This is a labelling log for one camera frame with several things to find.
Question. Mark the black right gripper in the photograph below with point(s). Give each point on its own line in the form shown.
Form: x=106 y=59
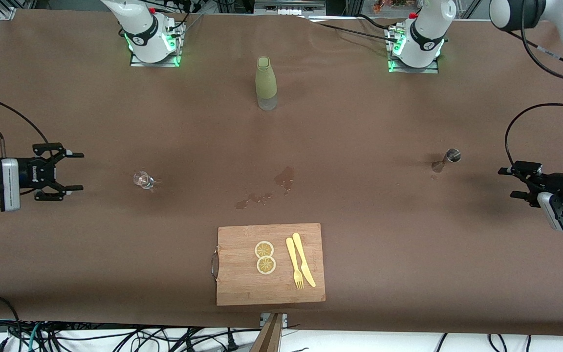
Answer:
x=31 y=172

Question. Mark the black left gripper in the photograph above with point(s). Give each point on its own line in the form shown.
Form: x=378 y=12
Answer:
x=549 y=182

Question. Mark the steel double jigger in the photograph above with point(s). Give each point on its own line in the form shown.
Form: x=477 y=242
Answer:
x=452 y=155

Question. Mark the clear glass cup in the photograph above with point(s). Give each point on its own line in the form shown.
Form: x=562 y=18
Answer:
x=142 y=179

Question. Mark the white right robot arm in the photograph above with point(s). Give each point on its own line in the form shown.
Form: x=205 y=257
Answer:
x=144 y=29

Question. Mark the brown table cover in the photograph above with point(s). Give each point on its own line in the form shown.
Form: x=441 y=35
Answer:
x=115 y=244

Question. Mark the wooden cutting board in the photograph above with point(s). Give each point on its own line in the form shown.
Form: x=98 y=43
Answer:
x=242 y=283

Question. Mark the colourful snack packets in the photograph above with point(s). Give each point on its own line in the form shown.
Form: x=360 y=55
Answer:
x=394 y=4

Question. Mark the yellow lemon slice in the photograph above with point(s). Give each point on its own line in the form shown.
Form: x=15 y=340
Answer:
x=266 y=265
x=264 y=248

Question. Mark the green sleeved glass bottle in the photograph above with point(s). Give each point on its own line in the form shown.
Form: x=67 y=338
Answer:
x=266 y=80

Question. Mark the yellow plastic knife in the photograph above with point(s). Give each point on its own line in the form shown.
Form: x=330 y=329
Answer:
x=302 y=256

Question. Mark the yellow plastic fork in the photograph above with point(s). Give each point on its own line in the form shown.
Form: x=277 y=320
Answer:
x=293 y=259

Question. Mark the wooden beam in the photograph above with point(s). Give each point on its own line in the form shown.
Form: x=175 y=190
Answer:
x=268 y=337

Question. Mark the grey equipment box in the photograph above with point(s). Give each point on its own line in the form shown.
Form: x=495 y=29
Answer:
x=289 y=6

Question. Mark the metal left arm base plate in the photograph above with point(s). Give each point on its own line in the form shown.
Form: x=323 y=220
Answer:
x=411 y=71

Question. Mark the aluminium frame profile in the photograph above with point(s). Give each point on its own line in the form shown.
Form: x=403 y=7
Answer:
x=5 y=10

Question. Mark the small metal bracket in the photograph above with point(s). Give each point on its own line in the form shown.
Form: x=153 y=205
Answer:
x=284 y=318

